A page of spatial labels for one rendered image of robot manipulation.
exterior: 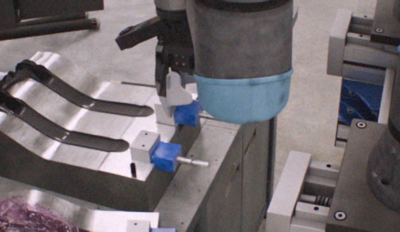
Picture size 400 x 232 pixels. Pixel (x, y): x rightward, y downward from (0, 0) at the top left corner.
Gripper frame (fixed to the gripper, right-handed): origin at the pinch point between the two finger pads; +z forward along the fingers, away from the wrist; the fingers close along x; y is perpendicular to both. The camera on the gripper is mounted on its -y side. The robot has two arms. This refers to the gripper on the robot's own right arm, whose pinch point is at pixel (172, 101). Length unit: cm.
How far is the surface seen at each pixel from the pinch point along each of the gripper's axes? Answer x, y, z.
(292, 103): 136, -5, 92
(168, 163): -12.9, 4.3, 3.0
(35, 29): 28, -50, 6
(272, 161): 64, 4, 65
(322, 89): 151, 7, 92
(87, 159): -15.6, -10.1, 3.9
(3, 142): -17.6, -27.4, 2.8
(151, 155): -12.8, 1.3, 2.2
